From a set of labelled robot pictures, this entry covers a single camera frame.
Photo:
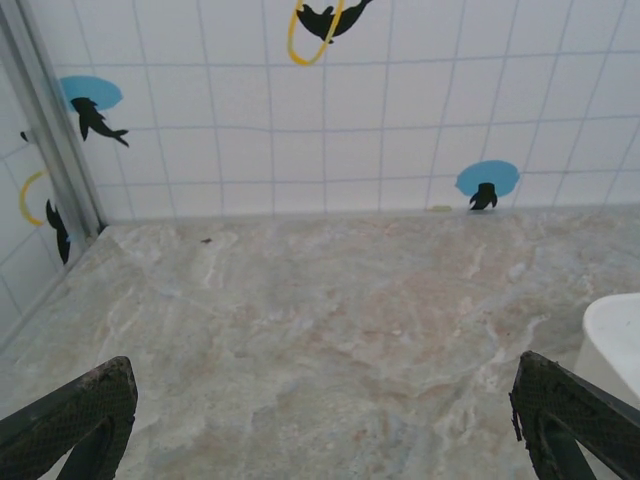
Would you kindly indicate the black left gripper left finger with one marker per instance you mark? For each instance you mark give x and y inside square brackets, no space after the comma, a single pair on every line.
[85,425]

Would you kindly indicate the metal corner post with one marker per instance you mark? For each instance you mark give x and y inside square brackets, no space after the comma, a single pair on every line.
[52,135]

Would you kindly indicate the white plastic bin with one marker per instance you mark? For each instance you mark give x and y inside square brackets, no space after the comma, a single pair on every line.
[614,340]

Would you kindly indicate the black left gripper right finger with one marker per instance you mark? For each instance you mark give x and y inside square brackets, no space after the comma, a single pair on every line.
[560,420]

